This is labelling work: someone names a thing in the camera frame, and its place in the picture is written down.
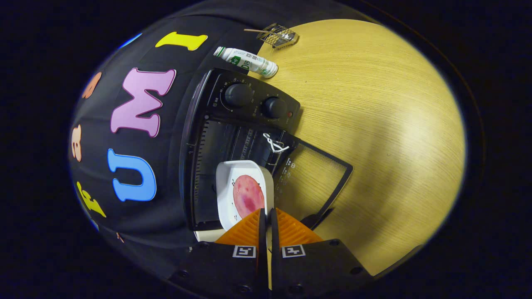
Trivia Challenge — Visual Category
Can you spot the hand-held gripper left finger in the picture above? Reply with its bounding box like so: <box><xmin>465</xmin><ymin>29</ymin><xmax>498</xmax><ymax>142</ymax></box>
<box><xmin>168</xmin><ymin>208</ymin><xmax>268</xmax><ymax>299</ymax></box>

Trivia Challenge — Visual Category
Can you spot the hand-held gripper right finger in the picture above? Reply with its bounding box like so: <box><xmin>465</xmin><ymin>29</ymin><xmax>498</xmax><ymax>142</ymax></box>
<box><xmin>270</xmin><ymin>208</ymin><xmax>372</xmax><ymax>299</ymax></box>

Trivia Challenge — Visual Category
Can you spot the pink ham slice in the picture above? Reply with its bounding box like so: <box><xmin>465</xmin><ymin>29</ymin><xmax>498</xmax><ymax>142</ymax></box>
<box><xmin>233</xmin><ymin>174</ymin><xmax>265</xmax><ymax>221</ymax></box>

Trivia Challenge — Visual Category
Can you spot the white square plate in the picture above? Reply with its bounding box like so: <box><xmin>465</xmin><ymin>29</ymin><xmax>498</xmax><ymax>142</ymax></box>
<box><xmin>215</xmin><ymin>160</ymin><xmax>275</xmax><ymax>232</ymax></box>

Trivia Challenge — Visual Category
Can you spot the black toaster oven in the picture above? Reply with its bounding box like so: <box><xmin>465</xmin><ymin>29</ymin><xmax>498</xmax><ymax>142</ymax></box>
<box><xmin>179</xmin><ymin>68</ymin><xmax>354</xmax><ymax>232</ymax></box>

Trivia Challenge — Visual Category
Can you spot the white bottle green label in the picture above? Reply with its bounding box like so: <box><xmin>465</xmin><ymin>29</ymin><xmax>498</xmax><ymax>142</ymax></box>
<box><xmin>213</xmin><ymin>46</ymin><xmax>279</xmax><ymax>78</ymax></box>

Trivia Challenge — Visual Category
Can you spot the metal wire basket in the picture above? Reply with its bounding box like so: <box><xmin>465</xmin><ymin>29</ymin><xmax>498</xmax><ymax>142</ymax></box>
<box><xmin>256</xmin><ymin>23</ymin><xmax>300</xmax><ymax>50</ymax></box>

